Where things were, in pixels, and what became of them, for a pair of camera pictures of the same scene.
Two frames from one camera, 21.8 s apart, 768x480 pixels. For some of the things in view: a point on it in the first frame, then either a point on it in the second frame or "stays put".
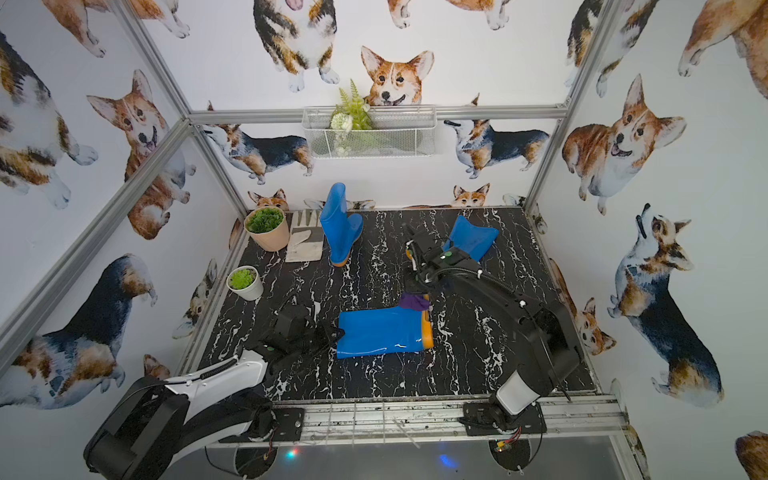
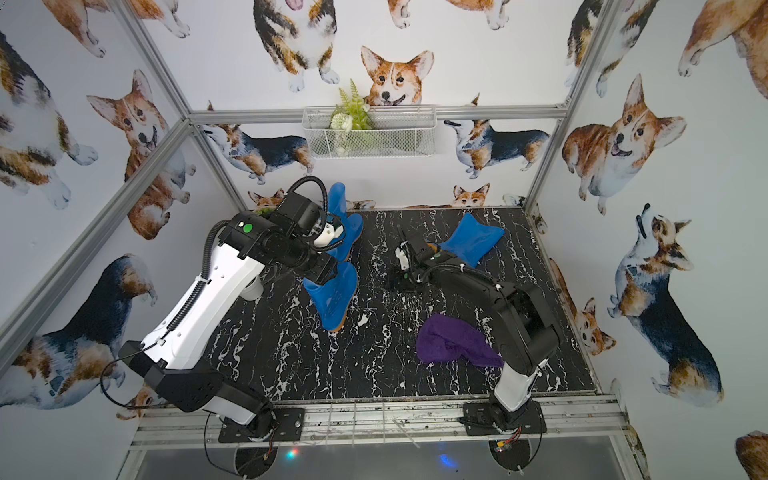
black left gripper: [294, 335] -> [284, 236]
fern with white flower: [350, 121] stays put
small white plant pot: [243, 281] stays put
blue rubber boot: [385, 330] -> [335, 297]
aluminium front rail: [594, 416] stays put
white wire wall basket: [396, 132] stays put
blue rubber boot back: [472, 239] stays put
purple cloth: [415, 302] -> [443, 338]
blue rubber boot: [341, 228] stays put
